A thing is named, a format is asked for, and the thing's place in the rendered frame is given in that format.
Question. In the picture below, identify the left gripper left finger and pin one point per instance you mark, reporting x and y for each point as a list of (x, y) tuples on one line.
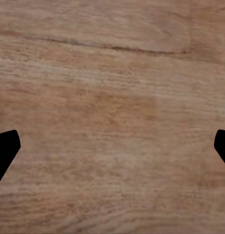
[(9, 146)]

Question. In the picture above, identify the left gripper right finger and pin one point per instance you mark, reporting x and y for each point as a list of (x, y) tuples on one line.
[(219, 143)]

